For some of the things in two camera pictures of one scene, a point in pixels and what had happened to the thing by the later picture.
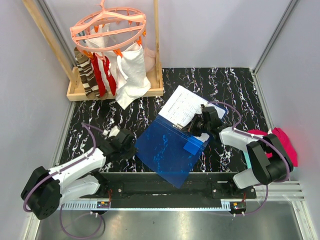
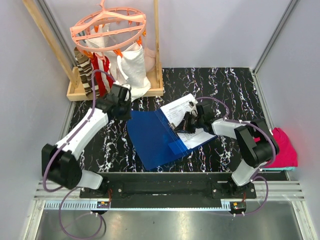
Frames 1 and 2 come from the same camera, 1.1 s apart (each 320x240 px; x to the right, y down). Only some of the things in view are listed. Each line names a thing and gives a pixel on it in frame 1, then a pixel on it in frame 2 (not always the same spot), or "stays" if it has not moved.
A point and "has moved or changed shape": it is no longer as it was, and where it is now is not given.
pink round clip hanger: (108, 29) stays
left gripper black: (132, 152) -> (127, 115)
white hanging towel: (131, 66) stays
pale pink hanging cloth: (149, 58) stays
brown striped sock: (87, 74) stays
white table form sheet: (182, 106) has moved or changed shape
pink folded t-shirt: (279, 133) stays
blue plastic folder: (172, 152) has moved or changed shape
